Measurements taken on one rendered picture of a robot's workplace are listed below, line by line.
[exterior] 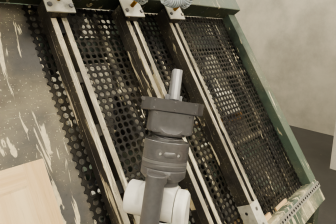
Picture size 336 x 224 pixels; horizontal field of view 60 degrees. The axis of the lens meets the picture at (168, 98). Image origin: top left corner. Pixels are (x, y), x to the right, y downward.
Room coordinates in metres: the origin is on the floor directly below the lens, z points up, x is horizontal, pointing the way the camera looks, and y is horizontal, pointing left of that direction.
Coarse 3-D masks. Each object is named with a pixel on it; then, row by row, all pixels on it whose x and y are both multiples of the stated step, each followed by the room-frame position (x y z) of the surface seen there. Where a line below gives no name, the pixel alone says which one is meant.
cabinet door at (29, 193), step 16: (0, 176) 0.68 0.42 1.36; (16, 176) 0.70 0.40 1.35; (32, 176) 0.72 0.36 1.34; (0, 192) 0.66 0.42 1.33; (16, 192) 0.68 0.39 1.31; (32, 192) 0.70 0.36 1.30; (48, 192) 0.72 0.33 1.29; (0, 208) 0.64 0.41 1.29; (16, 208) 0.66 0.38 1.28; (32, 208) 0.68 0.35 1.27; (48, 208) 0.70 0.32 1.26
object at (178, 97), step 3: (180, 69) 0.56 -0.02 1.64; (180, 72) 0.56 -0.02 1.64; (180, 75) 0.56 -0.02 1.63; (177, 78) 0.56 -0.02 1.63; (180, 78) 0.56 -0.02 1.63; (177, 81) 0.55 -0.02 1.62; (180, 81) 0.56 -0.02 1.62; (177, 84) 0.55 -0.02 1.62; (180, 84) 0.55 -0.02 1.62; (177, 87) 0.55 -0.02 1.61; (180, 87) 0.55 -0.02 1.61; (177, 90) 0.55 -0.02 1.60; (177, 93) 0.55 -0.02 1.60; (177, 96) 0.55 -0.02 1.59; (180, 96) 0.56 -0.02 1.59; (174, 99) 0.55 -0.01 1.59; (177, 99) 0.54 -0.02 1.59; (180, 99) 0.55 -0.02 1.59
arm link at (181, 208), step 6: (180, 192) 0.49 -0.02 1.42; (186, 192) 0.50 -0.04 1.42; (180, 198) 0.48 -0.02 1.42; (186, 198) 0.49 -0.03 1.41; (174, 204) 0.48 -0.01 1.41; (180, 204) 0.47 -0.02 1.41; (186, 204) 0.48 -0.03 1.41; (174, 210) 0.47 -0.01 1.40; (180, 210) 0.47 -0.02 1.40; (186, 210) 0.49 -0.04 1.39; (174, 216) 0.47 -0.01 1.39; (180, 216) 0.47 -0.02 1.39; (186, 216) 0.50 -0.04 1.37; (174, 222) 0.47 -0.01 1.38; (180, 222) 0.47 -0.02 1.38; (186, 222) 0.50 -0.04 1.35
